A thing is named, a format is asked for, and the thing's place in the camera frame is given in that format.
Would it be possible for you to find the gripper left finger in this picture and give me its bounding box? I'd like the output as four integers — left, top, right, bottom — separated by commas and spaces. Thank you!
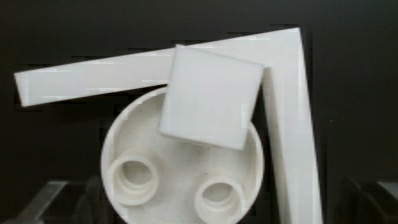
8, 176, 111, 224

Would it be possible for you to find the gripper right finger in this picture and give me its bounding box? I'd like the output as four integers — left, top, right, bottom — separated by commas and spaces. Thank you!
340, 180, 398, 224

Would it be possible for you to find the white round stool seat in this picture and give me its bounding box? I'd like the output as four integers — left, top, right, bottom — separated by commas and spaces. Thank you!
102, 89, 265, 224

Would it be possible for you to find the white stool leg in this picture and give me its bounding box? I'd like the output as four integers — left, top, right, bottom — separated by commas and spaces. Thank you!
159, 45, 265, 150

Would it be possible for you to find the white U-shaped barrier wall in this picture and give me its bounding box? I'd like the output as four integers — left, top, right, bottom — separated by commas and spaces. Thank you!
15, 28, 324, 224

